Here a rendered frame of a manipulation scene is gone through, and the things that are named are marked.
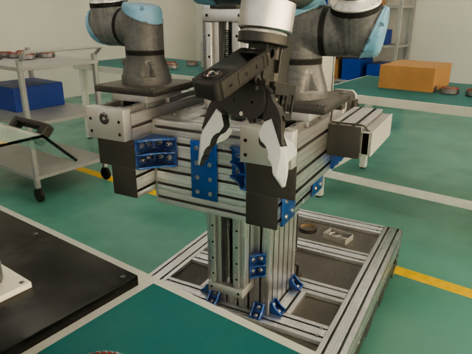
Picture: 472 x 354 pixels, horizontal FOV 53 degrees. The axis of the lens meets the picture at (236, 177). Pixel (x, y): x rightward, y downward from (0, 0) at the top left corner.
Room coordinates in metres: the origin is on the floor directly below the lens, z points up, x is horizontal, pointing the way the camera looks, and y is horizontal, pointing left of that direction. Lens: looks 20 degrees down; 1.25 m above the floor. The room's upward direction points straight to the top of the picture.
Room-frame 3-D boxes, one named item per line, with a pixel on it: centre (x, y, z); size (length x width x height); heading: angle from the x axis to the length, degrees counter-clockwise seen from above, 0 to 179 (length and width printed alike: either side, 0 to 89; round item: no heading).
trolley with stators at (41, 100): (3.44, 1.50, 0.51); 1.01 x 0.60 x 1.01; 53
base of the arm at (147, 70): (1.46, 0.27, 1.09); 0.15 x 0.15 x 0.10
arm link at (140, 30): (1.46, 0.28, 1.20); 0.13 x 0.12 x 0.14; 54
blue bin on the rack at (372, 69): (6.63, -2.09, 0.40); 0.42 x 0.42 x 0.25; 52
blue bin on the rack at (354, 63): (6.89, -1.75, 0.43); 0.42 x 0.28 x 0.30; 141
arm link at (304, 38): (1.22, -0.17, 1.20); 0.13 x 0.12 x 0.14; 64
